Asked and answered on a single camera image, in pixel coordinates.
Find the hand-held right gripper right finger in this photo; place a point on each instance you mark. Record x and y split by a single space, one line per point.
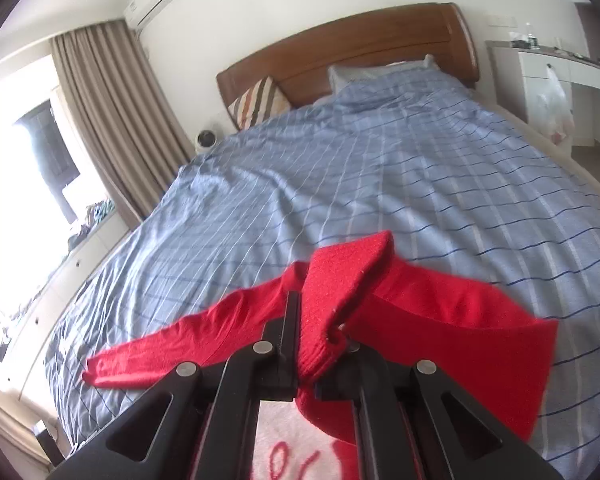
380 390

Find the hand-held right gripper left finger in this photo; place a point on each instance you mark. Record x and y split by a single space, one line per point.
287 332

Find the red sweater with white print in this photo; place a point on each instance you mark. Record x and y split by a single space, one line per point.
430 305

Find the bed with blue checked cover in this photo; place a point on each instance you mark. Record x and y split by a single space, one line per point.
305 175

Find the round white fan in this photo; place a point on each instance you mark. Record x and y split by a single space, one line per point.
207 140

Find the clutter on cabinet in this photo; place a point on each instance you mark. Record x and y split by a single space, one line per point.
92 220

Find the striped pillow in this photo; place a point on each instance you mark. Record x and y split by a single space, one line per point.
257 105

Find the white window-side cabinet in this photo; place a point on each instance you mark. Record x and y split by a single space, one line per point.
45 300

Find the grey-blue pillow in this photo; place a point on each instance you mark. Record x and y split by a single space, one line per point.
370 74

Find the beige curtain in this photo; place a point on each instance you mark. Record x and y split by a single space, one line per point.
110 120

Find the wooden bed headboard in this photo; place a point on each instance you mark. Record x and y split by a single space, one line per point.
360 45

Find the window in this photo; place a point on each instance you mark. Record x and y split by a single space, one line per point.
35 170

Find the white plastic bag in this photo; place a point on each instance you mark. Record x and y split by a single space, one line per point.
555 105

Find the white desk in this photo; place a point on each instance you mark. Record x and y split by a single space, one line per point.
590 72

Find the clear bottle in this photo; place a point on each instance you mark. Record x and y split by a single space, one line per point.
531 37

